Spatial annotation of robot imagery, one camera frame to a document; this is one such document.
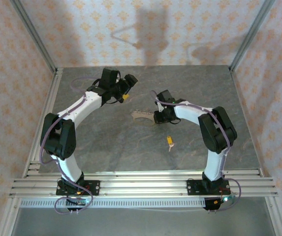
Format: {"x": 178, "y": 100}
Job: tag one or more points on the arm base control board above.
{"x": 79, "y": 202}
{"x": 214, "y": 204}

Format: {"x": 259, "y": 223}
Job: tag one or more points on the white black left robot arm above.
{"x": 69, "y": 169}

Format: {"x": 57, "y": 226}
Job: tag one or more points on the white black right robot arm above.
{"x": 214, "y": 167}

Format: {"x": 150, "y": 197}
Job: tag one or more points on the yellow capped key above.
{"x": 169, "y": 140}

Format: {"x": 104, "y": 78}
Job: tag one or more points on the grey metal lower panel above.
{"x": 143, "y": 223}

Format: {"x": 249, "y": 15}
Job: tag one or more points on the aluminium side rail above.
{"x": 247, "y": 124}
{"x": 53, "y": 93}

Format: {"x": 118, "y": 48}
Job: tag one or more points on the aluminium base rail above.
{"x": 143, "y": 184}

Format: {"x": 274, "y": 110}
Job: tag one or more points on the aluminium frame post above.
{"x": 35, "y": 37}
{"x": 251, "y": 37}

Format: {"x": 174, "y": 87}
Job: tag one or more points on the aluminium frame leg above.
{"x": 278, "y": 221}
{"x": 8, "y": 218}

